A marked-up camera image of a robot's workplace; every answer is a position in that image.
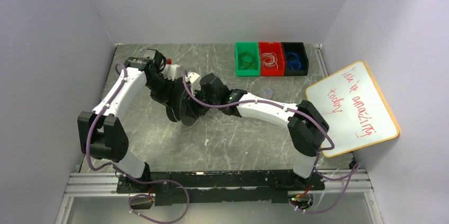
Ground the black cable spool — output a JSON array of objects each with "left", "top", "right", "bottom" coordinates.
[{"left": 166, "top": 77, "right": 209, "bottom": 126}]

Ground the black plastic bin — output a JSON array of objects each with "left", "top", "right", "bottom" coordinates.
[{"left": 281, "top": 42, "right": 309, "bottom": 76}]

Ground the aluminium extrusion frame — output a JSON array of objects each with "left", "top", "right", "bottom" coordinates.
[{"left": 56, "top": 168, "right": 384, "bottom": 223}]

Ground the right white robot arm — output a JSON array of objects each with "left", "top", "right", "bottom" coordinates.
[{"left": 182, "top": 72, "right": 329, "bottom": 179}]

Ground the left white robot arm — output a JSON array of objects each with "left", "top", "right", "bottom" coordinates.
[{"left": 77, "top": 49, "right": 182, "bottom": 185}]

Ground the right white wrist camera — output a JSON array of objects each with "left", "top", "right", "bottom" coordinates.
[{"left": 186, "top": 71, "right": 201, "bottom": 92}]

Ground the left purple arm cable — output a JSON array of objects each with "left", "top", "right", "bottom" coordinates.
[{"left": 85, "top": 61, "right": 192, "bottom": 224}]

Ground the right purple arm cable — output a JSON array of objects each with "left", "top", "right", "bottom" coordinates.
[{"left": 182, "top": 69, "right": 362, "bottom": 216}]

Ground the green plastic bin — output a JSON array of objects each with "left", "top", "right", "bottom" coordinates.
[{"left": 235, "top": 42, "right": 261, "bottom": 77}]

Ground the green coiled cable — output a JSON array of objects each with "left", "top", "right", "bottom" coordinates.
[{"left": 239, "top": 51, "right": 257, "bottom": 69}]

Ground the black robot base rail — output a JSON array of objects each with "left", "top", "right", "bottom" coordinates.
[{"left": 116, "top": 169, "right": 325, "bottom": 206}]

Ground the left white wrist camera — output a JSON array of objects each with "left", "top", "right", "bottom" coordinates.
[{"left": 162, "top": 58, "right": 184, "bottom": 80}]

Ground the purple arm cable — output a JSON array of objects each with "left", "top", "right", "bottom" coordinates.
[
  {"left": 85, "top": 61, "right": 192, "bottom": 224},
  {"left": 182, "top": 69, "right": 362, "bottom": 216}
]

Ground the red plastic bin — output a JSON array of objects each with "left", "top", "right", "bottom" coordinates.
[{"left": 258, "top": 42, "right": 285, "bottom": 76}]

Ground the clear round plastic container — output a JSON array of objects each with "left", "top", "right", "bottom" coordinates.
[{"left": 260, "top": 87, "right": 274, "bottom": 100}]

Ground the blue coiled cable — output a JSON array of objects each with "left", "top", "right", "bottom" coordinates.
[{"left": 284, "top": 51, "right": 303, "bottom": 70}]

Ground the whiteboard with wooden frame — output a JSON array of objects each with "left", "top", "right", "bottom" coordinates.
[{"left": 306, "top": 61, "right": 400, "bottom": 157}]

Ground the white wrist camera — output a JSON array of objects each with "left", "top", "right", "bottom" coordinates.
[
  {"left": 186, "top": 71, "right": 201, "bottom": 92},
  {"left": 162, "top": 58, "right": 184, "bottom": 80}
]

